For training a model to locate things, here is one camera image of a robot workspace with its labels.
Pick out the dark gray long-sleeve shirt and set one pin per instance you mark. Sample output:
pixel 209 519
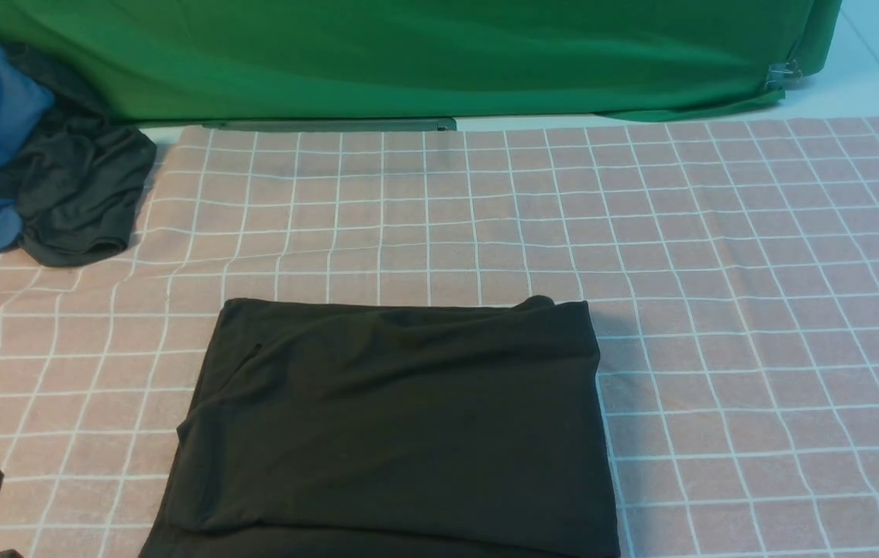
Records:
pixel 373 431

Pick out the pink checkered tablecloth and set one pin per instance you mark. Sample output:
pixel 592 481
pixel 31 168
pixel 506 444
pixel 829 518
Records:
pixel 733 268

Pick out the metal binder clip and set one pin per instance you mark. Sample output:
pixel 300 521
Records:
pixel 783 75

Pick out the dark gray crumpled garment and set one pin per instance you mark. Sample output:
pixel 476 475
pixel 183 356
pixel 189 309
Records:
pixel 78 180

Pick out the green backdrop cloth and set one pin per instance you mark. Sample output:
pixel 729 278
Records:
pixel 221 61

